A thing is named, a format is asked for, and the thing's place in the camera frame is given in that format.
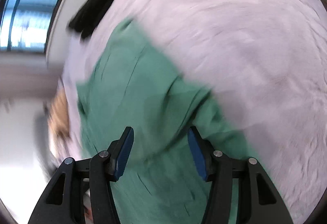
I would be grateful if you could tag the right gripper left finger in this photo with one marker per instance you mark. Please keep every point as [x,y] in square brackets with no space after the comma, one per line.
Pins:
[62,199]

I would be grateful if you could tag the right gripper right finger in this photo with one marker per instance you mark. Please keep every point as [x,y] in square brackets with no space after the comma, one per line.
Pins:
[258,199]

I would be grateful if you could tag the green work jacket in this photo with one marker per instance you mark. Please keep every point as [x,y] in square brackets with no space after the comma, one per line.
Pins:
[135,85]

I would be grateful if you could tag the beige striped folded garment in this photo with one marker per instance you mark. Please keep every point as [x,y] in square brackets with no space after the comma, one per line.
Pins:
[58,121]

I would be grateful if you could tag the lavender bed blanket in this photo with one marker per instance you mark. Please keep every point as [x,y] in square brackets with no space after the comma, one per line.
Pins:
[264,62]

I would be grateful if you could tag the window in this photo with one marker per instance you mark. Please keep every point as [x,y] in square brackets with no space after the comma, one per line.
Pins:
[26,24]

